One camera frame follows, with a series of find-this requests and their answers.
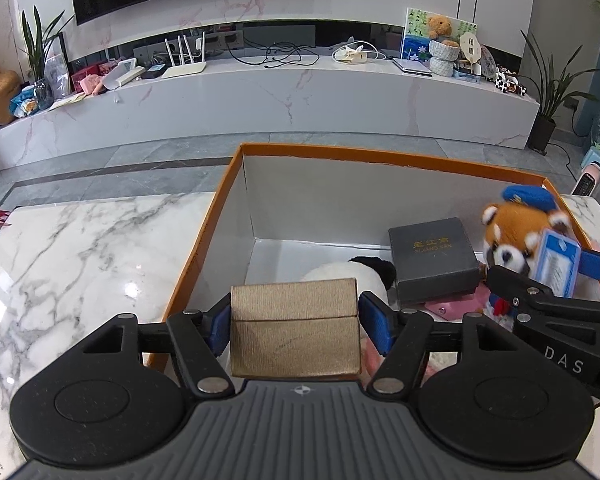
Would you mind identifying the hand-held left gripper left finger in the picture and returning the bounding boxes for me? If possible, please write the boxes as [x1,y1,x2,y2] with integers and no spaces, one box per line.
[82,292,234,396]

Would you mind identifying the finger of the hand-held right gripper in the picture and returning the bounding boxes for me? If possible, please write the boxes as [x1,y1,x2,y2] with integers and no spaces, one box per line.
[486,265,600,319]
[578,249,600,281]

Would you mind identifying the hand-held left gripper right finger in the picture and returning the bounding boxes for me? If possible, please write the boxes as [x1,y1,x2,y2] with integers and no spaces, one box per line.
[358,291,516,396]

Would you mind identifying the blue plastic tag card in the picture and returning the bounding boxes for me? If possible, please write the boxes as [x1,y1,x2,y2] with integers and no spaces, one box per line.
[532,228,582,299]

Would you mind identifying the red panda plush blue hat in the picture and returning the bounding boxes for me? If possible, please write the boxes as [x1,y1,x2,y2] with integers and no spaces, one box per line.
[481,184,600,332]

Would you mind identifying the panda plush with striped pants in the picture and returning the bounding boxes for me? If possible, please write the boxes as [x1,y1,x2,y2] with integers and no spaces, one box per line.
[300,256,437,387]

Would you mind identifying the white crochet bunny pink flowers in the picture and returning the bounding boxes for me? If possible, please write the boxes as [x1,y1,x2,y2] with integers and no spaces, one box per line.
[424,282,492,322]

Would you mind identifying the gold gift box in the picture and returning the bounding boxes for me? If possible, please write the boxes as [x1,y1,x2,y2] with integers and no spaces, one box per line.
[229,277,362,381]

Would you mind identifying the dark grey gift box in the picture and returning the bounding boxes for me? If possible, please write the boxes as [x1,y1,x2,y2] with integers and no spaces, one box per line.
[387,217,482,306]

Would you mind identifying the orange cardboard box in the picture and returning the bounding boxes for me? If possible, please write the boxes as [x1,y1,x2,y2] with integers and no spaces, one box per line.
[145,142,600,377]

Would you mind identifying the white pink heater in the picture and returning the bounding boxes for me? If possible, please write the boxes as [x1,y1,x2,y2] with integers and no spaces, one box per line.
[570,159,600,197]

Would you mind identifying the potted green plant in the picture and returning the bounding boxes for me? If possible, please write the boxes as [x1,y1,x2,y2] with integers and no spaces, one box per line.
[519,29,600,157]

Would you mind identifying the cow pattern figurine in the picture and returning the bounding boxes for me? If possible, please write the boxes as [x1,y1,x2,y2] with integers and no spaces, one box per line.
[494,67,527,96]

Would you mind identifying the decorative plate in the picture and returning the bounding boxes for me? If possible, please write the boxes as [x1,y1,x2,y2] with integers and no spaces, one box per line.
[479,44,499,81]

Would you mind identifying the white marble TV cabinet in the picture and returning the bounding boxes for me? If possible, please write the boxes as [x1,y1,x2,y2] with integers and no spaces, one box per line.
[0,54,540,171]

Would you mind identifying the stacked ceramic pots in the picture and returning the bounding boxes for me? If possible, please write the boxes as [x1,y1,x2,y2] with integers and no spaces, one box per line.
[428,39,461,77]

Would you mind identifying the silver laptop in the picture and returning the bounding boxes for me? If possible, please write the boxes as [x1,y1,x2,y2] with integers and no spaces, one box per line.
[392,56,434,77]

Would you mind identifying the round paper fan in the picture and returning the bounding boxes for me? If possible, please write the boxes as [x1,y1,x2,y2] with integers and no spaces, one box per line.
[458,31,483,64]

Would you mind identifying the white wifi router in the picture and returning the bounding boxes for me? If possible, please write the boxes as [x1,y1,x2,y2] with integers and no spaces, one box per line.
[160,32,208,80]

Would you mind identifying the beige tissue box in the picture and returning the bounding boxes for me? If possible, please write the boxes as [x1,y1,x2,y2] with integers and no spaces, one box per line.
[332,44,369,66]

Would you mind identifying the white flat device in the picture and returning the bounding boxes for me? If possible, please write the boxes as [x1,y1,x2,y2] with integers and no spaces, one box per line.
[102,58,146,91]

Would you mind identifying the small brown teddy bear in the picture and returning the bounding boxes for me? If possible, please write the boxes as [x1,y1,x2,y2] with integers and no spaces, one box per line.
[426,15,454,42]

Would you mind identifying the pink packet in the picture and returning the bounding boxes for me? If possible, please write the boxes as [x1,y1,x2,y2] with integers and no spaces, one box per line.
[79,73,106,96]

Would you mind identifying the picture card with bear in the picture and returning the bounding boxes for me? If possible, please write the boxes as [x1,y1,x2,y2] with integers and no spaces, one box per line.
[403,7,479,62]

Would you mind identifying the blue snack bag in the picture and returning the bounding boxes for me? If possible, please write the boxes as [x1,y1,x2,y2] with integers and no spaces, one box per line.
[10,87,40,117]

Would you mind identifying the gold vase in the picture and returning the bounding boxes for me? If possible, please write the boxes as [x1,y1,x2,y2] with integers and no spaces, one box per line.
[0,70,22,126]

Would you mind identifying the green plant in glass vase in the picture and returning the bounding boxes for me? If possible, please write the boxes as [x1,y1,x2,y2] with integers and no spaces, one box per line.
[19,6,75,111]

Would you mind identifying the black cable bundle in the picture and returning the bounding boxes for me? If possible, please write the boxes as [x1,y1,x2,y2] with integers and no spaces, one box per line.
[229,42,322,69]

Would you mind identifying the photo frame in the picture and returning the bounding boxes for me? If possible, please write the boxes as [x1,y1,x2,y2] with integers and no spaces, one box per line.
[42,32,71,99]

